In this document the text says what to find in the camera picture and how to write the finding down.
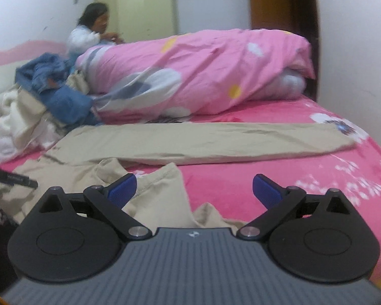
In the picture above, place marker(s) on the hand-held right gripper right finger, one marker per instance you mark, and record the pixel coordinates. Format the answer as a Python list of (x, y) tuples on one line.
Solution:
[(266, 190)]

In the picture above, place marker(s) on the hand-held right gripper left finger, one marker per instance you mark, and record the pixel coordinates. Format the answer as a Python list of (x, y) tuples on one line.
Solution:
[(123, 187)]

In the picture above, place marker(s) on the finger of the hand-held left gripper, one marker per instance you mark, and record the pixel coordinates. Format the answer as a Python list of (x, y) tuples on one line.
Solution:
[(16, 179)]

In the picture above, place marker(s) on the beige pants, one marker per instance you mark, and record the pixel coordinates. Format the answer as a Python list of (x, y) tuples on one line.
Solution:
[(193, 139)]

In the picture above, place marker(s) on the pink floral bed sheet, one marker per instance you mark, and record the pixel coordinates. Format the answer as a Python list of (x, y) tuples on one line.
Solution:
[(273, 171)]

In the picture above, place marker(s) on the white garment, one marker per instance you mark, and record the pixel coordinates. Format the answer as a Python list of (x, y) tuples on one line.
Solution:
[(6, 149)]

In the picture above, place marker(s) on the cream fleece garment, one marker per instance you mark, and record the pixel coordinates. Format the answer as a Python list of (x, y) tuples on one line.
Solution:
[(16, 117)]

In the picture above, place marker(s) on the blue denim jeans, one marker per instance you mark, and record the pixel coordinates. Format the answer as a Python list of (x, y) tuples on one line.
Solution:
[(70, 101)]

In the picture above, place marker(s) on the pale beige garment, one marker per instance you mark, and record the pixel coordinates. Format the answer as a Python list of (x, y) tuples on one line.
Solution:
[(77, 84)]

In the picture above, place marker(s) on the pink padded headboard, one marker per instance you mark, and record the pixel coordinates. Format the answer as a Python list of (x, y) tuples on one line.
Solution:
[(6, 57)]

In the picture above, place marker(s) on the pink floral duvet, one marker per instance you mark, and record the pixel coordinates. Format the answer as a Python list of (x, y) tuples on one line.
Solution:
[(193, 70)]

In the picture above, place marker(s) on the pale yellow wardrobe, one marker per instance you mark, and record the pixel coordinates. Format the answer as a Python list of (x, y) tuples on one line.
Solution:
[(139, 9)]

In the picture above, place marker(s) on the brown wooden door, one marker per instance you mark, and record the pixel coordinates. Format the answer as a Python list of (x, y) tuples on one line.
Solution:
[(273, 3)]

